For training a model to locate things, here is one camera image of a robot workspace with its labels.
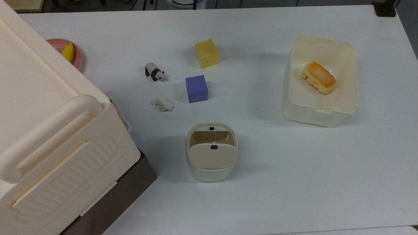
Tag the beige lidded trash can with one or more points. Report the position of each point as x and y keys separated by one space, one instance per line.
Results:
x=212 y=160

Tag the cream open plastic bin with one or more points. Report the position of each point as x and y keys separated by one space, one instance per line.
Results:
x=343 y=98

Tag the purple foam cube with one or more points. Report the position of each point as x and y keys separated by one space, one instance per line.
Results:
x=196 y=88

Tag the crumpled white paper ball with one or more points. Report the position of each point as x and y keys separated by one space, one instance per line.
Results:
x=165 y=104

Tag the yellow foam cube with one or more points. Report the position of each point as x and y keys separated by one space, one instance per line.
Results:
x=206 y=54

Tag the small panda figurine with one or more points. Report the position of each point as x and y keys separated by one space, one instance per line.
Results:
x=153 y=71

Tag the orange tag on storage box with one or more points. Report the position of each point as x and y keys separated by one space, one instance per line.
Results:
x=117 y=112

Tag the toy toasted bread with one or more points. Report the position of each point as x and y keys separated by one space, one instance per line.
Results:
x=319 y=77

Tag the thin black tripod leg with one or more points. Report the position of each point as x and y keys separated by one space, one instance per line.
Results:
x=145 y=4

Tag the pink plate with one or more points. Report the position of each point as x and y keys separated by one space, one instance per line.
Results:
x=77 y=59

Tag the yellow toy banana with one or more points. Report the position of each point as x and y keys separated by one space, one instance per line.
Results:
x=68 y=52

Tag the black table clamp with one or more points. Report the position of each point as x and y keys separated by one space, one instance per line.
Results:
x=385 y=9

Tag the pale yellow board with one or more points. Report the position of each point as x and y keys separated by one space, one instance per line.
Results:
x=24 y=4

